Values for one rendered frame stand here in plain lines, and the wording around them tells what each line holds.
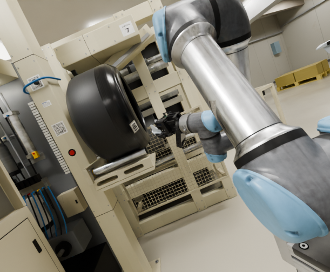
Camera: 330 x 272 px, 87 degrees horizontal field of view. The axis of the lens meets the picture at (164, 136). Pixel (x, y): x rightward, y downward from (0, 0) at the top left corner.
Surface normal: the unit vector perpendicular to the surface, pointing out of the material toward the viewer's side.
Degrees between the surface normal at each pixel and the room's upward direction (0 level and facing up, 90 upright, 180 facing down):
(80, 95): 64
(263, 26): 90
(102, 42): 90
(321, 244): 0
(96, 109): 85
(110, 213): 90
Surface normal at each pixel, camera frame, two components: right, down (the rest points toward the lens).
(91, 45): 0.04, 0.13
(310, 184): -0.17, -0.39
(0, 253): 0.92, -0.40
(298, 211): -0.10, -0.13
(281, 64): 0.37, -0.03
